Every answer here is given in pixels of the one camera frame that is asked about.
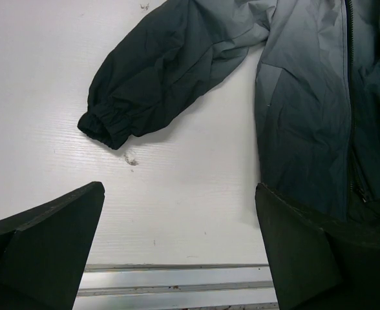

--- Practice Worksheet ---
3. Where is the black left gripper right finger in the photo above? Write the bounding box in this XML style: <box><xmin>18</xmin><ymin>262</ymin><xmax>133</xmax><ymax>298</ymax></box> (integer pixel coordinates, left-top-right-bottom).
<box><xmin>255</xmin><ymin>183</ymin><xmax>380</xmax><ymax>309</ymax></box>

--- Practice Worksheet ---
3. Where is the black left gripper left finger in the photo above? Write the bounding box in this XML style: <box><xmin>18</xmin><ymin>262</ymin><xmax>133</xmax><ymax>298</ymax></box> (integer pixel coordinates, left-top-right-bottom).
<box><xmin>0</xmin><ymin>181</ymin><xmax>105</xmax><ymax>309</ymax></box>

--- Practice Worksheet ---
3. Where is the grey gradient hooded jacket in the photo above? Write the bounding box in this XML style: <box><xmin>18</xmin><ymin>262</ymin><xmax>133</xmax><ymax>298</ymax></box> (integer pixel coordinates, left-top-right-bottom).
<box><xmin>78</xmin><ymin>0</ymin><xmax>380</xmax><ymax>233</ymax></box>

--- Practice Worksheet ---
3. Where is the aluminium rail front table edge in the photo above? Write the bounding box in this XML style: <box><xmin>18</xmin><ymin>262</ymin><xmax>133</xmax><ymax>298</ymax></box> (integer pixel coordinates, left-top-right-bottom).
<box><xmin>73</xmin><ymin>264</ymin><xmax>279</xmax><ymax>309</ymax></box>

